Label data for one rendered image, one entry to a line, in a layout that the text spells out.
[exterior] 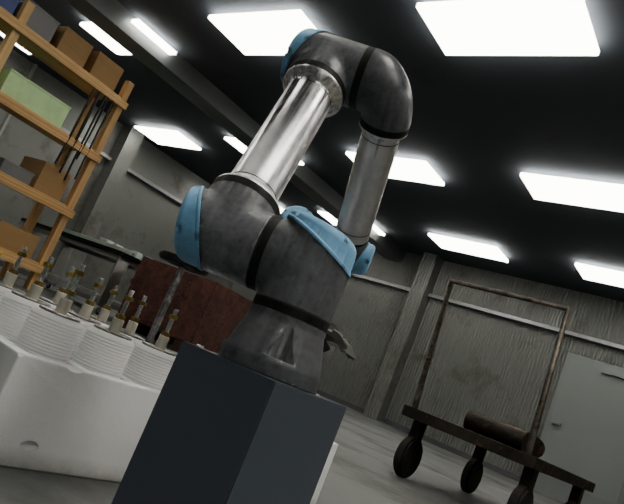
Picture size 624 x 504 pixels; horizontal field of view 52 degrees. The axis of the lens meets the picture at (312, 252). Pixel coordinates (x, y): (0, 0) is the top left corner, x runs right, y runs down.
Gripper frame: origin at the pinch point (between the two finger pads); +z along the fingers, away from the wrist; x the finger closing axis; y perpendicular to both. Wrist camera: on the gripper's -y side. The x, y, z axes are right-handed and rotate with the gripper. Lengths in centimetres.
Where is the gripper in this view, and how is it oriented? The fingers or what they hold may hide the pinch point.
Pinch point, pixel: (321, 374)
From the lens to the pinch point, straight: 133.3
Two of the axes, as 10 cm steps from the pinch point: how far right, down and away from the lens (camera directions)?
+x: 9.4, -3.5, -0.5
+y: -2.6, -6.0, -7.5
